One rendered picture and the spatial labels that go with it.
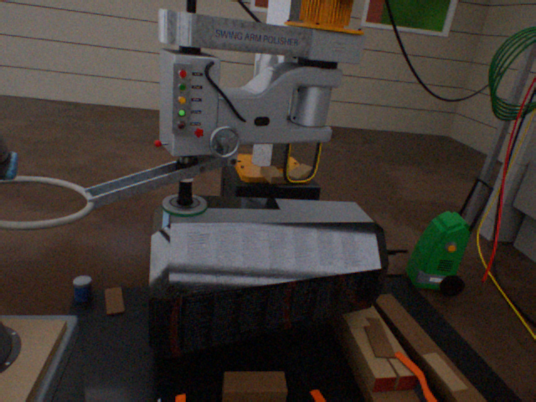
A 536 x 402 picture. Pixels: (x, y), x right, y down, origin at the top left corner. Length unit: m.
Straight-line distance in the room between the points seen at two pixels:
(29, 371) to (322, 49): 1.64
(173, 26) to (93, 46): 6.38
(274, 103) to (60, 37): 6.55
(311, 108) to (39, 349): 1.52
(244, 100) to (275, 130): 0.23
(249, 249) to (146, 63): 6.34
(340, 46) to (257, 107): 0.49
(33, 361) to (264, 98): 1.34
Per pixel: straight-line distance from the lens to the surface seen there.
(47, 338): 1.26
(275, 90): 1.93
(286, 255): 1.93
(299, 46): 1.95
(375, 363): 2.26
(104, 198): 1.86
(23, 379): 1.16
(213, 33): 1.76
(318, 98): 2.08
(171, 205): 1.98
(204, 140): 1.82
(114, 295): 2.79
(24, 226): 1.68
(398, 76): 8.68
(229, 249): 1.87
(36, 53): 8.37
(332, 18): 2.03
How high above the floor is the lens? 1.69
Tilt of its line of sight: 24 degrees down
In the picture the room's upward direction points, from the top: 8 degrees clockwise
